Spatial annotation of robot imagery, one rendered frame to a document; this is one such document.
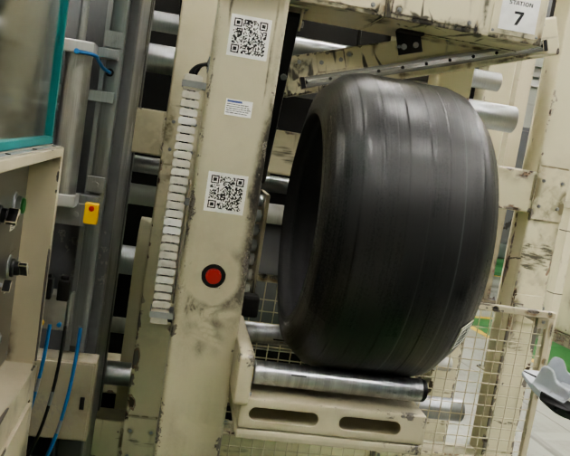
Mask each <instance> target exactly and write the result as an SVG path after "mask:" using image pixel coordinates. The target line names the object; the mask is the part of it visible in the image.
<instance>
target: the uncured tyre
mask: <svg viewBox="0 0 570 456"><path fill-rule="evenodd" d="M498 219H499V174H498V166H497V159H496V155H495V150H494V147H493V143H492V140H491V137H490V135H489V132H488V130H487V128H486V126H485V125H484V123H483V122H482V120H481V119H480V116H479V115H478V113H477V112H476V110H475V109H474V108H473V107H472V105H471V104H470V102H469V101H468V100H467V99H466V98H465V97H463V96H462V95H460V94H459V93H457V92H455V91H453V90H450V89H448V88H445V87H441V86H435V85H430V84H425V83H420V82H414V81H405V80H399V79H395V78H389V77H384V76H379V75H374V74H368V73H363V72H359V73H351V74H344V75H342V76H340V77H339V78H337V79H336V80H334V81H332V82H331V83H329V85H327V86H326V87H324V88H323V89H321V90H320V91H319V92H318V93H317V95H316V96H315V98H314V100H313V101H312V103H311V105H310V107H309V111H308V114H307V117H306V118H305V121H304V124H303V128H302V130H301V133H300V137H299V143H298V146H297V149H296V153H295V157H294V160H293V164H292V168H291V171H290V180H289V184H288V189H287V194H286V199H285V205H284V211H283V217H282V225H281V232H280V250H279V264H278V316H279V324H280V332H281V335H282V338H283V340H284V341H285V343H286V344H287V345H288V346H289V347H290V349H291V350H292V351H293V352H294V353H295V355H296V356H297V357H298V358H299V360H300V361H301V362H303V363H305V364H308V365H310V366H319V367H326V368H335V369H343V370H351V371H360V372H368V373H376V374H383V375H398V376H406V377H411V376H417V375H424V374H426V373H428V372H429V371H431V370H432V369H433V368H435V367H436V366H437V365H438V364H439V363H441V361H442V360H443V359H444V358H445V357H447V356H448V355H449V354H450V353H452V352H453V351H454V350H455V348H456V347H455V348H454V349H453V350H452V351H450V349H451V346H452V344H453V343H454V341H455V339H456V337H457V336H458V334H459V332H460V330H461V329H462V328H463V327H464V326H466V325H467V324H468V323H470V322H471V321H472V320H473V319H474V318H475V316H476V314H477V311H478V309H479V306H480V303H481V300H482V297H483V294H484V291H485V289H486V285H487V282H488V278H489V272H490V268H491V263H492V259H493V254H494V249H495V243H496V237H497V229H498Z"/></svg>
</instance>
